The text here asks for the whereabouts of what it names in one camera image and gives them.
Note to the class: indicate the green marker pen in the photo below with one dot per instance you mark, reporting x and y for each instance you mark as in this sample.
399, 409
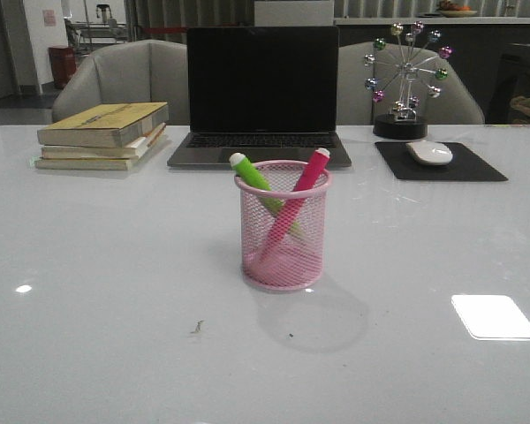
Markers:
252, 177

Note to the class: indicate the pink marker pen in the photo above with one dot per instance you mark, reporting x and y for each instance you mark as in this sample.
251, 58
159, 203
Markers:
287, 216

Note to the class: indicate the pink mesh pen holder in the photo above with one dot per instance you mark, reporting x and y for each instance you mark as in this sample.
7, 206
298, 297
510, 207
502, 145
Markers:
294, 260

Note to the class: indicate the grey laptop computer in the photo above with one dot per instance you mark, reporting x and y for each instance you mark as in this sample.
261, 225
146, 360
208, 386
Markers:
269, 92

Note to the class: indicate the middle cream book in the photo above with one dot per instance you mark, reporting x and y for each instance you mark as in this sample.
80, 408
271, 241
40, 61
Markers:
133, 150

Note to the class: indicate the cream book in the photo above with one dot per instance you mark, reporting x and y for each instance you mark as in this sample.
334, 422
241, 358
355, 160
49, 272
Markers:
133, 150
86, 164

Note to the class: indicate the bottom cream book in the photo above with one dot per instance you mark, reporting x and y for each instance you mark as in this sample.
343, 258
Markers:
86, 164

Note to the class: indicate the right grey armchair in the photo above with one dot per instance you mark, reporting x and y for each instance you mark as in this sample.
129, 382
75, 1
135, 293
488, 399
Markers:
363, 92

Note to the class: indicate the grey armchair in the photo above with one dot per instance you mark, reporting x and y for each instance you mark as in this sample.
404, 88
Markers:
363, 92
142, 71

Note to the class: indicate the white computer mouse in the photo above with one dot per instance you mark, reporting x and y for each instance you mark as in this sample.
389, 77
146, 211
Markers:
429, 152

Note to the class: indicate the top yellow book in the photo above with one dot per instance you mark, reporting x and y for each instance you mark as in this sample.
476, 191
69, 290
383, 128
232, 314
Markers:
106, 125

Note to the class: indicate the left grey armchair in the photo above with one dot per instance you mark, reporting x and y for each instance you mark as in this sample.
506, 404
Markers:
142, 71

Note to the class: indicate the ferris wheel desk ornament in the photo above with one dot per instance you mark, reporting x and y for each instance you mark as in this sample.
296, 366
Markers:
402, 120

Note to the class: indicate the black mouse pad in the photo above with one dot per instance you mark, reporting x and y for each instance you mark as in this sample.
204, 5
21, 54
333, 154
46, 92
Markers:
465, 165

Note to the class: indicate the red trash bin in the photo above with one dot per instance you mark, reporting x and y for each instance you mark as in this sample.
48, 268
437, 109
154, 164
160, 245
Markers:
63, 64

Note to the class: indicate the fruit bowl on counter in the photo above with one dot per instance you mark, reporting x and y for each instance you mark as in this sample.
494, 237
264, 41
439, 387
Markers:
450, 9

